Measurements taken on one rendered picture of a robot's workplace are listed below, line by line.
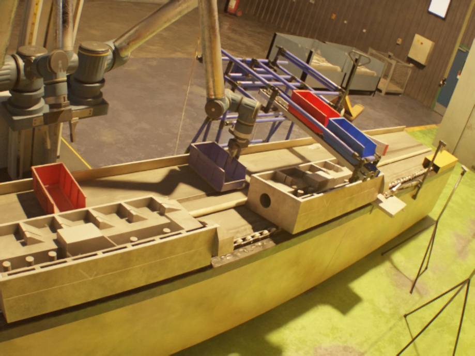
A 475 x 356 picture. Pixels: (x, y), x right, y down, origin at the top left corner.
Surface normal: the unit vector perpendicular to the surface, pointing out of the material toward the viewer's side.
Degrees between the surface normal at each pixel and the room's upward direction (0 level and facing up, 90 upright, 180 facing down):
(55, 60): 65
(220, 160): 88
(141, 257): 80
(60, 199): 0
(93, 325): 90
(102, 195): 0
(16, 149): 90
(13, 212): 0
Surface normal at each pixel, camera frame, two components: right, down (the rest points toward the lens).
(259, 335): 0.29, -0.84
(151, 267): 0.68, 0.37
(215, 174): -0.72, 0.16
